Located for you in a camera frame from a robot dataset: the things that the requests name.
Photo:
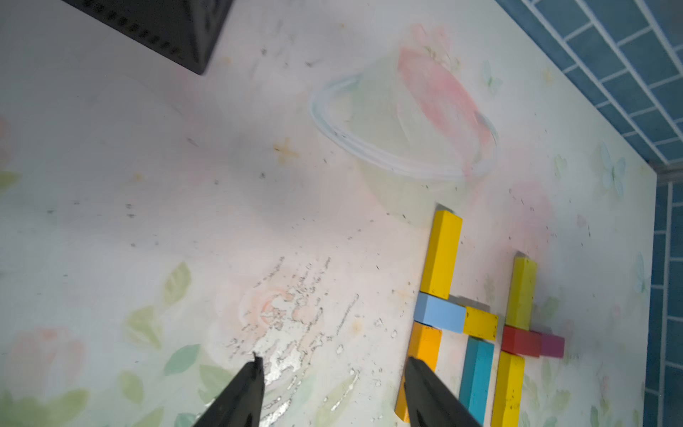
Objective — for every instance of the black mesh file basket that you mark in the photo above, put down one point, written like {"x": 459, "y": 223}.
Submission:
{"x": 183, "y": 31}

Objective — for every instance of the teal long block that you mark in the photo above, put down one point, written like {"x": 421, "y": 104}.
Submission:
{"x": 476, "y": 377}

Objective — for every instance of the floral table mat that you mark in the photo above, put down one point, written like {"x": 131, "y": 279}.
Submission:
{"x": 161, "y": 228}

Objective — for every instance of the magenta block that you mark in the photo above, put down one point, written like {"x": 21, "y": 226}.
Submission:
{"x": 552, "y": 346}

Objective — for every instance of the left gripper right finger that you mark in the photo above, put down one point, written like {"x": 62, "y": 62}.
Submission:
{"x": 429, "y": 401}

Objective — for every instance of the small yellow short block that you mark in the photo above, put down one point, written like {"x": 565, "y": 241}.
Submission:
{"x": 480, "y": 324}

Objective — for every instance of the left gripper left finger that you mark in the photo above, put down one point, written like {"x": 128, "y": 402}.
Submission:
{"x": 240, "y": 403}

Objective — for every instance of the red block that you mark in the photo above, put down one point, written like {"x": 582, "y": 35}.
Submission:
{"x": 521, "y": 342}

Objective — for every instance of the bright yellow long block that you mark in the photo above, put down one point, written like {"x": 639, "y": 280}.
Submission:
{"x": 508, "y": 392}

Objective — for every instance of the light blue short block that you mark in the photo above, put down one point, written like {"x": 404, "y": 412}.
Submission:
{"x": 439, "y": 313}

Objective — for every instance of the lemon yellow long block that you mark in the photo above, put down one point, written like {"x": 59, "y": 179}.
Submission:
{"x": 522, "y": 293}

